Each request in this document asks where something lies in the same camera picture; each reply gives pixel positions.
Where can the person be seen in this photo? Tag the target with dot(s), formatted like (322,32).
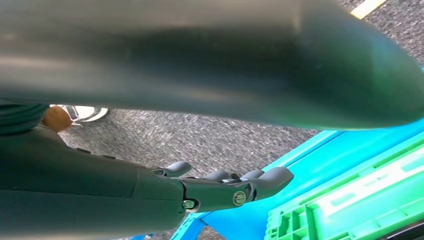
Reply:
(86,113)

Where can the green plastic crate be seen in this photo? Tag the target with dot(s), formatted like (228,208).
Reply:
(364,198)

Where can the yellow floor tape square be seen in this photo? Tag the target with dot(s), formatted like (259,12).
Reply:
(367,7)

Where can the blue metal shelf rack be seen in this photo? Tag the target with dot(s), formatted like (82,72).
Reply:
(331,155)

